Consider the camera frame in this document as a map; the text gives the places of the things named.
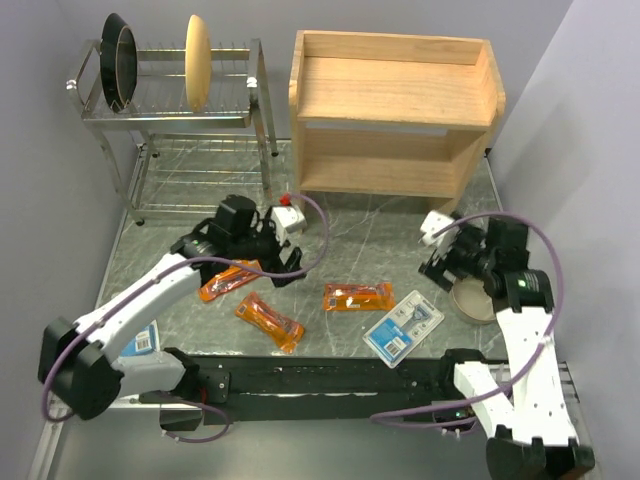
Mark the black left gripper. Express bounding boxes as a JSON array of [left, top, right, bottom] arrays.
[[230, 207, 306, 286]]

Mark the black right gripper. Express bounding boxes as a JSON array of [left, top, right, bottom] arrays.
[[418, 211, 495, 291]]

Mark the blue razor blister pack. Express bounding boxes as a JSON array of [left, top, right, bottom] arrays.
[[120, 320, 160, 357], [363, 290, 445, 369]]

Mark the wooden two-tier shelf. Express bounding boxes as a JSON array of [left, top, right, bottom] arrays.
[[289, 30, 506, 213]]

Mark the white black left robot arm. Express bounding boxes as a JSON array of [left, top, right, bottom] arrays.
[[38, 195, 306, 420]]

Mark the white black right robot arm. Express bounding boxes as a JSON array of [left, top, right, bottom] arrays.
[[419, 211, 595, 479]]

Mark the beige ceramic bowl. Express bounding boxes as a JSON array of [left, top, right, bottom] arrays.
[[449, 278, 496, 325]]

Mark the orange razor pack middle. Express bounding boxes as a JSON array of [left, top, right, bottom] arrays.
[[235, 292, 305, 354]]

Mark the orange razor pack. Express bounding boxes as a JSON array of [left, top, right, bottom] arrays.
[[198, 260, 261, 303], [235, 292, 305, 354], [323, 282, 396, 312]]

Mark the orange razor pack left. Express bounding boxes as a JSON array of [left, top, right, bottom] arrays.
[[198, 260, 261, 303]]

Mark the orange razor pack right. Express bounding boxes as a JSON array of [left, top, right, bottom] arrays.
[[323, 282, 396, 312]]

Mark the metal dish rack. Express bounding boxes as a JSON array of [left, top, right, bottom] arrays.
[[66, 39, 279, 226]]

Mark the beige wooden plate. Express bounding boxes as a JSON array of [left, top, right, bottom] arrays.
[[184, 15, 211, 113]]

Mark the black plate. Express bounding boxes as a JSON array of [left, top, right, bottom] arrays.
[[99, 13, 138, 113]]

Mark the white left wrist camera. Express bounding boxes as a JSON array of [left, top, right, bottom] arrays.
[[266, 193, 307, 246]]

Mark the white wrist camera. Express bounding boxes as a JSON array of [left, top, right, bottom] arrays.
[[420, 210, 459, 255], [266, 193, 307, 246]]

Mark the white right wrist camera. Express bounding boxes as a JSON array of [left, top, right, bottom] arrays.
[[420, 210, 459, 255]]

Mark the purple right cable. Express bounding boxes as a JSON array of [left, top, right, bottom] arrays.
[[369, 211, 565, 432]]

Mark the purple cable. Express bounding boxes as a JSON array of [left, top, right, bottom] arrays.
[[40, 192, 330, 444], [369, 211, 565, 432]]

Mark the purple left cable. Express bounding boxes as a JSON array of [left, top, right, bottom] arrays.
[[40, 192, 330, 444]]

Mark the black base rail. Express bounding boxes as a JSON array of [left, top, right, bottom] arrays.
[[137, 352, 481, 426]]

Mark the aluminium frame rail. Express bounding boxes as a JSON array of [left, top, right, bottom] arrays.
[[27, 397, 210, 479]]

